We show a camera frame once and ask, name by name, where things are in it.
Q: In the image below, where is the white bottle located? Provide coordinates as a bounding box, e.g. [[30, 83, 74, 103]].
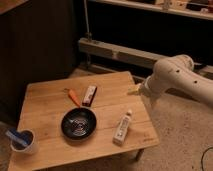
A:
[[113, 110, 132, 145]]

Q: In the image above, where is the black cable on floor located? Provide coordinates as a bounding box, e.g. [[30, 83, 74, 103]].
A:
[[200, 146, 213, 171]]

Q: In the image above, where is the grey metal shelf rail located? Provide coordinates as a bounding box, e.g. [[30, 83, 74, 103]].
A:
[[78, 37, 213, 81]]

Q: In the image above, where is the wooden table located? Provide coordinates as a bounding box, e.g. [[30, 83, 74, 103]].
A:
[[8, 71, 159, 171]]

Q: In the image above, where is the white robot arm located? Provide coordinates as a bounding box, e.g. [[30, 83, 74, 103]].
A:
[[128, 55, 213, 109]]

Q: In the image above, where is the metal vertical pole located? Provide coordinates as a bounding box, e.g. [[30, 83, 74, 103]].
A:
[[83, 0, 92, 41]]

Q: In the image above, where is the black frying pan orange handle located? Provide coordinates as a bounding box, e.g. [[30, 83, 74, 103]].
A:
[[61, 89, 97, 141]]

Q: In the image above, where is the blue utensil in cup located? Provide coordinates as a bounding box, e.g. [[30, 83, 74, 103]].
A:
[[6, 130, 28, 147]]

